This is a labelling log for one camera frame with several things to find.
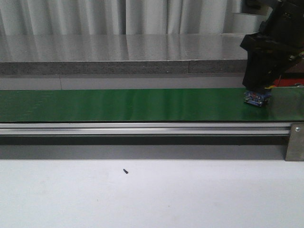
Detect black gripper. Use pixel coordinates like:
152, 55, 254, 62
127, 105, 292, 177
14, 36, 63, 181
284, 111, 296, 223
240, 0, 304, 92

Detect red bin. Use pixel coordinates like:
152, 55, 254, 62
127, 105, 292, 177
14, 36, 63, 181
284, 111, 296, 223
273, 73, 304, 87

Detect yellow mushroom push button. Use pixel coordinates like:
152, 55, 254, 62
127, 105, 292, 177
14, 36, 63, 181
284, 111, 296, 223
244, 85, 275, 107

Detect green conveyor belt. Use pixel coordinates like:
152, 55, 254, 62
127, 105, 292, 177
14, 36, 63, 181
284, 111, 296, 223
0, 87, 304, 123

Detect grey stone-look shelf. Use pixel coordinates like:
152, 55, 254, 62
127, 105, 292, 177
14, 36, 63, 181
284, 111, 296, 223
0, 34, 247, 75

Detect grey curtain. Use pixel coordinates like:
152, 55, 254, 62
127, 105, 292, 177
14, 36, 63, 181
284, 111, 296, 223
0, 0, 271, 36

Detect metal conveyor bracket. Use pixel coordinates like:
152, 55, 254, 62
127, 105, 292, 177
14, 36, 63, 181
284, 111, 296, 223
285, 123, 304, 162

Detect aluminium conveyor rail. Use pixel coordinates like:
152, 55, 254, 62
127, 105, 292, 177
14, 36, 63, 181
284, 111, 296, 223
0, 122, 291, 136

